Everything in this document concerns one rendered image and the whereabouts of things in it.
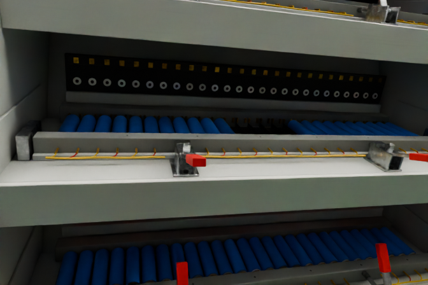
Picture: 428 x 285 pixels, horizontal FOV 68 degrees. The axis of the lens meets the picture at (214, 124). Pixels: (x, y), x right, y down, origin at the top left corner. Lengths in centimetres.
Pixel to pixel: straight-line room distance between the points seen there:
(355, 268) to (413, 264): 10
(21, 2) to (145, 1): 12
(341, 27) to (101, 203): 34
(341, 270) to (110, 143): 36
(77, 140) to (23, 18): 13
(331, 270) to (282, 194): 17
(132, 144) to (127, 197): 7
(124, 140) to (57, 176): 8
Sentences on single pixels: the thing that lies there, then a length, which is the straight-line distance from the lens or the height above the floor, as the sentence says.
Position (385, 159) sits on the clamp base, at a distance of 46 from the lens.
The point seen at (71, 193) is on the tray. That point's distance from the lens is 34.
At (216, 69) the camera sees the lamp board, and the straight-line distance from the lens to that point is 50.
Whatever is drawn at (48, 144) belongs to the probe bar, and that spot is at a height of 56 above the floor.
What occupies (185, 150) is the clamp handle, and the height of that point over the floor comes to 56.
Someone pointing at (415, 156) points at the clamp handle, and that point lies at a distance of 43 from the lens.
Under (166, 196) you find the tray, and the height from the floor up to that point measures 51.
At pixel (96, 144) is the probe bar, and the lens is 37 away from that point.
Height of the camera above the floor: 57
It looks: 3 degrees up
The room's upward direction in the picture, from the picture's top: straight up
